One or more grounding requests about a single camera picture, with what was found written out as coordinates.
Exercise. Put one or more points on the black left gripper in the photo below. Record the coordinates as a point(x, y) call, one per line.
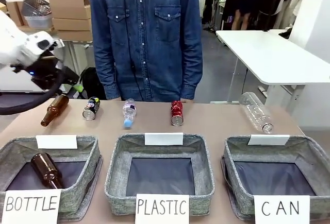
point(47, 73)

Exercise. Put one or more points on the dark crushed drink can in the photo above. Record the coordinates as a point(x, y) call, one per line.
point(90, 108)

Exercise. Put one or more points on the brown glass bottle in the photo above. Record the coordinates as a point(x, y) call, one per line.
point(55, 108)
point(46, 170)

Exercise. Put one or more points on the small blue-capped plastic bottle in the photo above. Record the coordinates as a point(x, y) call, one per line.
point(129, 112)

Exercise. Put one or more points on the red drink can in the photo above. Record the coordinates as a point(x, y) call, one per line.
point(177, 113)

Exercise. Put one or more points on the large clear plastic bottle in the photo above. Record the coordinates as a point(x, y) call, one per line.
point(256, 113)

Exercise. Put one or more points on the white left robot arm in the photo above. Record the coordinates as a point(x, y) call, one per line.
point(15, 43)

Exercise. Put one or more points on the person left forearm denim sleeve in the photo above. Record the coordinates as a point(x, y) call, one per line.
point(192, 74)

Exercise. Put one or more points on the person right forearm denim sleeve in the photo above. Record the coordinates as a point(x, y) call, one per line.
point(108, 74)

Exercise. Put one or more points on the grey fabric basket plastic label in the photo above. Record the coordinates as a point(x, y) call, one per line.
point(116, 172)

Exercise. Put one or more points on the grey fabric basket bottle label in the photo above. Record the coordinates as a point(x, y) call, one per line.
point(85, 182)

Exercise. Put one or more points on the grey fabric basket can label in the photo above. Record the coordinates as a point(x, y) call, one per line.
point(232, 177)

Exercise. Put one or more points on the white paper label CAN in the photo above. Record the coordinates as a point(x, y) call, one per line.
point(281, 208)

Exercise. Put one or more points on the black backpack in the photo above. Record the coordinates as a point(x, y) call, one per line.
point(90, 85)

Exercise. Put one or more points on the blank white card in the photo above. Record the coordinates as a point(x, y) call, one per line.
point(56, 141)
point(268, 139)
point(164, 139)

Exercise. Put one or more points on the clear plastic storage bin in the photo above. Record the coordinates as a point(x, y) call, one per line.
point(38, 15)

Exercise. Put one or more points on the open cardboard box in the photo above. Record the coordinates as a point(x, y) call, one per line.
point(69, 5)

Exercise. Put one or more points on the person torso denim shirt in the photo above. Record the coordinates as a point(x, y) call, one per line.
point(147, 41)

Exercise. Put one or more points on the small cardboard box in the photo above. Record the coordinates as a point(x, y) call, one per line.
point(15, 13)

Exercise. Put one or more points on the white paper label BOTTLE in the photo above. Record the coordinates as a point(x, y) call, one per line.
point(32, 206)

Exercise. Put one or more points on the white paper label PLASTIC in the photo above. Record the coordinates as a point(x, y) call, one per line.
point(162, 208)

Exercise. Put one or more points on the bystander in dark skirt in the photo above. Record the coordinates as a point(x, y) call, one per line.
point(245, 2)

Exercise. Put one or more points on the white power strip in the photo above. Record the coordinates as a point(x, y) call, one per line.
point(263, 91)

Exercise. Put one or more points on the white desk with legs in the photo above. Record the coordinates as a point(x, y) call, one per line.
point(270, 56)

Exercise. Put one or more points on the bystander in black coat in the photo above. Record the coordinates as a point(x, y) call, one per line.
point(273, 0)

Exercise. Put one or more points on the white hanging garment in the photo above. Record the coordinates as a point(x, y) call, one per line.
point(300, 0)

